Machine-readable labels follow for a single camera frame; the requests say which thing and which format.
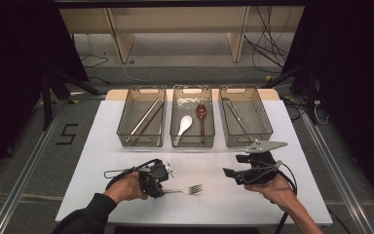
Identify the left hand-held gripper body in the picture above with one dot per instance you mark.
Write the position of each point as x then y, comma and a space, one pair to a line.
157, 170

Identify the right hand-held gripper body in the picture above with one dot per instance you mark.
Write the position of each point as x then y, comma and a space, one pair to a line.
259, 165

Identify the metal fork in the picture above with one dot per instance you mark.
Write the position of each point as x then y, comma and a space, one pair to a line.
191, 189

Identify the clear grey plastic bin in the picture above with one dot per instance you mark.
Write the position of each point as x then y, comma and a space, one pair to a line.
192, 97
142, 141
256, 130

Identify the brown chopstick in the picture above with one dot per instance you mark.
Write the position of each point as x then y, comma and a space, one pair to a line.
149, 125
152, 116

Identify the white spoon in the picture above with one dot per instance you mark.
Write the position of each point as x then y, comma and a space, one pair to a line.
185, 123

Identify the brown spoon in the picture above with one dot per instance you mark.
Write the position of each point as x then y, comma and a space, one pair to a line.
201, 110

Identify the person's left hand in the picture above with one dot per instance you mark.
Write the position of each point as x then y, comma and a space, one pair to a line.
125, 188

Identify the person's right hand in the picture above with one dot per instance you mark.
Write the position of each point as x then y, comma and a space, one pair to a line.
272, 191

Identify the white table sheet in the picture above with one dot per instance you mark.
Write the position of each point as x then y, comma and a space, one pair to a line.
207, 162

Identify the yellow tape piece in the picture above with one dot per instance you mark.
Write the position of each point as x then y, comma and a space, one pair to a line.
268, 78
74, 101

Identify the black metal stand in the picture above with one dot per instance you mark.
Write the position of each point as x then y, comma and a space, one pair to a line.
47, 104
311, 97

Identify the dark curtain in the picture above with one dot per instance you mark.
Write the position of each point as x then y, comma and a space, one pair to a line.
13, 81
357, 81

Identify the light wooden desk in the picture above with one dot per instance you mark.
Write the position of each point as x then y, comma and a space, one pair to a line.
181, 19

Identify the aluminium floor rail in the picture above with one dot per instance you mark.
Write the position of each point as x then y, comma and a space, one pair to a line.
337, 175
22, 175

